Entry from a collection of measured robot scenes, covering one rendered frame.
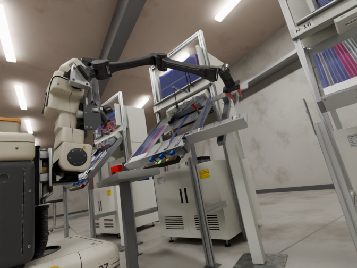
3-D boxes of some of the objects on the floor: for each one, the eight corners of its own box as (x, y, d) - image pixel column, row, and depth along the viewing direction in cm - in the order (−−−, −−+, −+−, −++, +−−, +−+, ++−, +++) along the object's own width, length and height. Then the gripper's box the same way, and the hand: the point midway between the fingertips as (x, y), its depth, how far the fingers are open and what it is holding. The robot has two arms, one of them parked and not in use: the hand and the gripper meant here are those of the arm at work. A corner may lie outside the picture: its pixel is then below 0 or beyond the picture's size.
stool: (69, 227, 420) (68, 198, 435) (68, 231, 372) (67, 198, 386) (39, 234, 396) (39, 202, 411) (33, 239, 348) (33, 203, 362)
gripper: (218, 84, 117) (229, 105, 123) (234, 76, 112) (245, 98, 118) (219, 79, 122) (230, 99, 129) (235, 71, 117) (245, 93, 123)
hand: (237, 98), depth 123 cm, fingers open, 5 cm apart
